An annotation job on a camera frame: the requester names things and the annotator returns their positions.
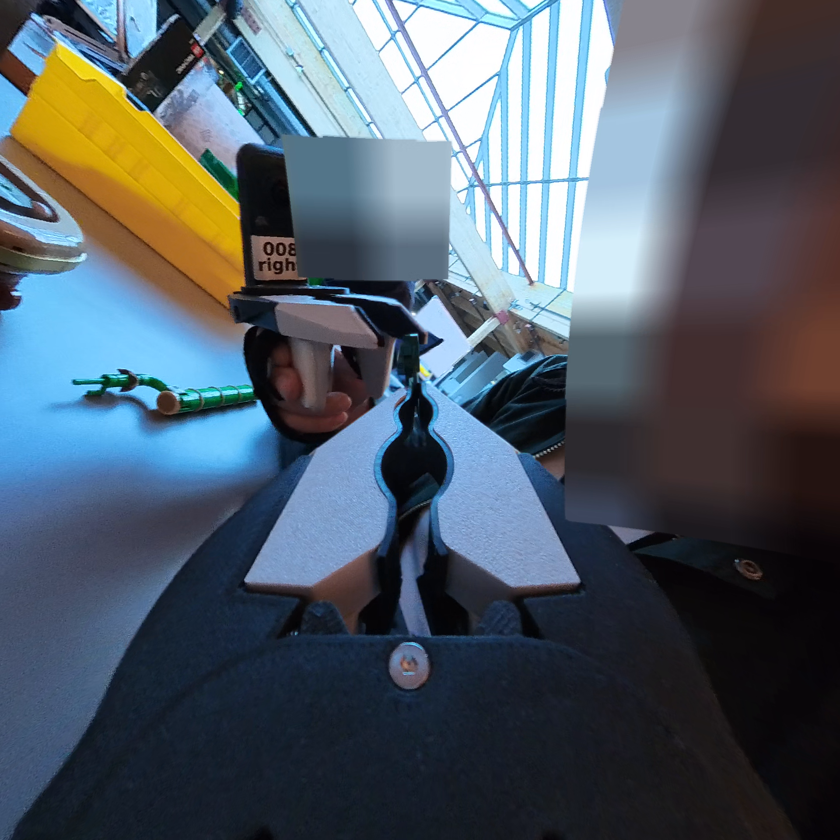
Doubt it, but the person's right hand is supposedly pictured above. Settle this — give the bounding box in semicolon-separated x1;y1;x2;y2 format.
266;341;370;434

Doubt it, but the tan brick pot base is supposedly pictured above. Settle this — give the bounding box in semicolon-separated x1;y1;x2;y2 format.
0;154;88;311

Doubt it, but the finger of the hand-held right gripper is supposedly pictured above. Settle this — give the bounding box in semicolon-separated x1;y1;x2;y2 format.
357;331;400;401
276;298;387;350

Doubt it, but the small black toy box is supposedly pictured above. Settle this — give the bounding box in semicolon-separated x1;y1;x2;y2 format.
120;14;223;158

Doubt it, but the yellow parts bin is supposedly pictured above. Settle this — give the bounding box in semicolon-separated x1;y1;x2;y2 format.
10;42;249;308

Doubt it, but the green brick bamboo stalk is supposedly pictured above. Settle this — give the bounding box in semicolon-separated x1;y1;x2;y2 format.
71;367;258;416

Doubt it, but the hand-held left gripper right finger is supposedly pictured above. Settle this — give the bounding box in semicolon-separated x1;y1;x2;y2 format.
425;386;582;636

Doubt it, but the green parts bin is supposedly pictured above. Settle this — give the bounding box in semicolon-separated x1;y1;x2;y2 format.
199;148;242;203

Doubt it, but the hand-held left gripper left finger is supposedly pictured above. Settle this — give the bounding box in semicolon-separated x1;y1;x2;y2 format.
244;390;404;636

